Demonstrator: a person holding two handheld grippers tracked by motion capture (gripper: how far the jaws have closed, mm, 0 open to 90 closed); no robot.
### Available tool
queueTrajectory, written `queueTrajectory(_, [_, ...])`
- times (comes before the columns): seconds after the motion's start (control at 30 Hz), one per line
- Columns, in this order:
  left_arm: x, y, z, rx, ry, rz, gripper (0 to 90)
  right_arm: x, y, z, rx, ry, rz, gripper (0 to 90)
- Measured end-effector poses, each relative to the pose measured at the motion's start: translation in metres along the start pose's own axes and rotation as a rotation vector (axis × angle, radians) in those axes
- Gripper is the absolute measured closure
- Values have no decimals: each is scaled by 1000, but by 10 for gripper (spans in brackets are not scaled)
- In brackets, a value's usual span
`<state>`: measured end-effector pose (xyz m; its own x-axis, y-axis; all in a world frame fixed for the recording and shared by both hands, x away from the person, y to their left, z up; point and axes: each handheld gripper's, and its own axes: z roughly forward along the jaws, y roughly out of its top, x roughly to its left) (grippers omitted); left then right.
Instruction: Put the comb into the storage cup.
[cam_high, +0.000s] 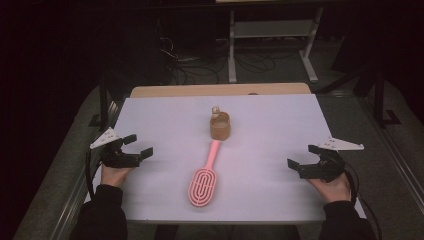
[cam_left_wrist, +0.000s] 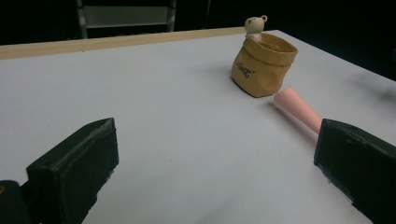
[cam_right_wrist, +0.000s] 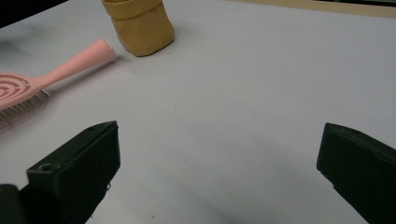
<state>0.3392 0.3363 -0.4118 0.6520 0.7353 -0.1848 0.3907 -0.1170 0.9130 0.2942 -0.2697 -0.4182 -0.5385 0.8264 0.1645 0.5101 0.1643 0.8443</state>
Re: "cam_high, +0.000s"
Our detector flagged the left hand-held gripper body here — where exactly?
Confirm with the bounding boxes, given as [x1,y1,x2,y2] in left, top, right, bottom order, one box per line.
[89,127,141,169]

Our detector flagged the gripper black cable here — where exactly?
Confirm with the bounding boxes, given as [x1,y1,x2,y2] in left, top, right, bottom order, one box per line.
[343,162,383,240]
[84,149,102,201]

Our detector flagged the black floor cables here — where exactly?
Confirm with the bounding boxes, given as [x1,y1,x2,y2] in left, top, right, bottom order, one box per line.
[155,16,301,85]

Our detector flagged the white board sheet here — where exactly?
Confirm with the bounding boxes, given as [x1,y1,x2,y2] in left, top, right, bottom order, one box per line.
[84,93,367,224]

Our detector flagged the person's right hand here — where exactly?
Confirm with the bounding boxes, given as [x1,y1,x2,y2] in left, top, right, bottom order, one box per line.
[306,173,352,204]

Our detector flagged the black metal stand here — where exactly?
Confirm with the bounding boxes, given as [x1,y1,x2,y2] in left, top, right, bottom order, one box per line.
[353,59,402,128]
[88,75,118,132]

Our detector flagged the person's left hand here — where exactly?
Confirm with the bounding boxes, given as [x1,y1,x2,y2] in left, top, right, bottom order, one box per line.
[99,163,134,188]

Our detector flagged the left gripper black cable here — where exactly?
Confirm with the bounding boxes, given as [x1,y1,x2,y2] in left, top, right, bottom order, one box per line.
[84,149,102,201]

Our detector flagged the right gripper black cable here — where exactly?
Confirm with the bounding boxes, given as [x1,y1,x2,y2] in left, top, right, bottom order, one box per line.
[343,162,383,240]

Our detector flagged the tan cup with bear figure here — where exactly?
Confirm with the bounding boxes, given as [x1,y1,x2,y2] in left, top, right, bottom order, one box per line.
[209,105,232,141]

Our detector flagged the pink hairbrush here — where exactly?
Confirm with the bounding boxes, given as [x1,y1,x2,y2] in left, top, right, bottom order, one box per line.
[187,139,222,208]

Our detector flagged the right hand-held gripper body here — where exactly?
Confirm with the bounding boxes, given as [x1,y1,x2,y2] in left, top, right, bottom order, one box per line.
[297,136,365,184]

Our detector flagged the white metal desk frame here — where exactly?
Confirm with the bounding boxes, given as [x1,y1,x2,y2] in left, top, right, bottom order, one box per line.
[227,6,325,84]

